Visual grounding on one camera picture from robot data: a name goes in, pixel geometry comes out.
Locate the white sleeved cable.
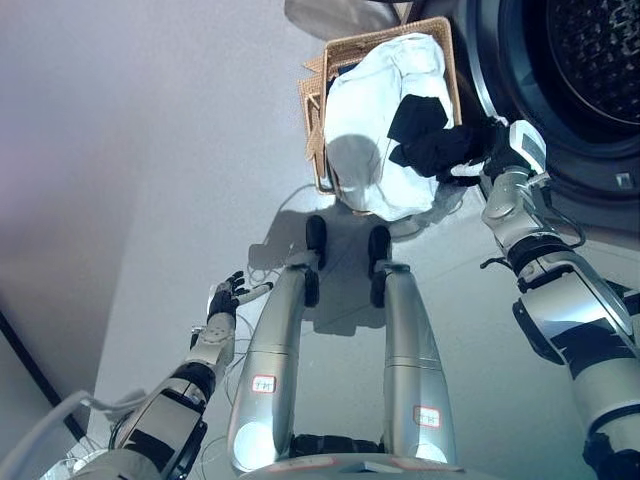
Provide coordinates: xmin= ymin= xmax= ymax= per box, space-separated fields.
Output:
xmin=8 ymin=388 xmax=147 ymax=480

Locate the grey front-load washing machine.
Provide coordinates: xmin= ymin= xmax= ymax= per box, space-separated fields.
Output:
xmin=449 ymin=0 xmax=640 ymax=247

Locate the black cloth garment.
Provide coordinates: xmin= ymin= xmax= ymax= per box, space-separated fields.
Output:
xmin=386 ymin=94 xmax=490 ymax=188

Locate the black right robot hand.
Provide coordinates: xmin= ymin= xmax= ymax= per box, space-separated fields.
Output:
xmin=449 ymin=115 xmax=548 ymax=178

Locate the black left robot foot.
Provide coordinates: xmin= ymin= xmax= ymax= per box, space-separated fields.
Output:
xmin=305 ymin=214 xmax=329 ymax=272

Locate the white cloth garment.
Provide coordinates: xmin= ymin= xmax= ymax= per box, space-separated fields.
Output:
xmin=321 ymin=33 xmax=457 ymax=223

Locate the silver right robot leg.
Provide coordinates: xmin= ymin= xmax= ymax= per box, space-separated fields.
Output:
xmin=369 ymin=259 xmax=458 ymax=467

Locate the silver robot torso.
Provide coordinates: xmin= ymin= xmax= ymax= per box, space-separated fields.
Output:
xmin=259 ymin=433 xmax=469 ymax=480

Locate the woven wicker laundry basket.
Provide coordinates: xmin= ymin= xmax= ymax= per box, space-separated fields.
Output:
xmin=297 ymin=16 xmax=463 ymax=217

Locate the black right robot foot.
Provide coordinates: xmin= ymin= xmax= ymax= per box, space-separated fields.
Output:
xmin=367 ymin=224 xmax=393 ymax=279

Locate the black robot foot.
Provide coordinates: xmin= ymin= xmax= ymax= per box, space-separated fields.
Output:
xmin=367 ymin=224 xmax=393 ymax=279
xmin=305 ymin=214 xmax=329 ymax=272

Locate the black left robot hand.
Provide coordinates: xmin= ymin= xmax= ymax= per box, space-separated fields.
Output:
xmin=206 ymin=270 xmax=275 ymax=321

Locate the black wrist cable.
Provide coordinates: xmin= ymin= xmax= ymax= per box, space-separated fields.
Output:
xmin=478 ymin=183 xmax=587 ymax=272

